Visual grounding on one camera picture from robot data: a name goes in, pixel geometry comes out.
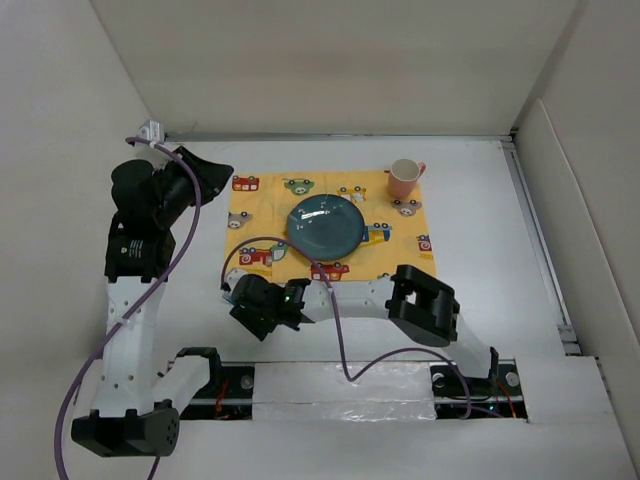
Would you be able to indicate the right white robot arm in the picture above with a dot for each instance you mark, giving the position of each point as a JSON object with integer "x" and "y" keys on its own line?
{"x": 422, "y": 307}

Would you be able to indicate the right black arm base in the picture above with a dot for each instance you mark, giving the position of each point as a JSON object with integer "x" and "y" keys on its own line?
{"x": 502, "y": 398}

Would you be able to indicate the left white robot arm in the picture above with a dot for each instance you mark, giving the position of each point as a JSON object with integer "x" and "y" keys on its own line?
{"x": 135, "y": 412}

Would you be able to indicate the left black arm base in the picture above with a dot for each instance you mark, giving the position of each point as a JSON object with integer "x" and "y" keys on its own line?
{"x": 229, "y": 397}

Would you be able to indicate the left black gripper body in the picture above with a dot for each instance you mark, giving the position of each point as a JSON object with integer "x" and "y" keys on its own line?
{"x": 178, "y": 193}

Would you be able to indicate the white foam front block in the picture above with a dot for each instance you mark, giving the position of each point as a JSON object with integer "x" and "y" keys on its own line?
{"x": 319, "y": 391}

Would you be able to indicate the blue metal fork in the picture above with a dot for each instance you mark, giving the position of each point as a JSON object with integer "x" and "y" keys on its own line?
{"x": 228, "y": 299}

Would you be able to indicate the teal ceramic plate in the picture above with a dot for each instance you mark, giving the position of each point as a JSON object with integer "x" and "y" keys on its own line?
{"x": 326, "y": 227}

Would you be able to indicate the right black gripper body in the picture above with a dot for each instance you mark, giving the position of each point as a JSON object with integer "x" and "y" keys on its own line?
{"x": 259, "y": 322}

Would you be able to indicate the pink ceramic mug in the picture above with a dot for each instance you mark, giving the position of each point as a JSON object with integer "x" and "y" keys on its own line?
{"x": 403, "y": 177}

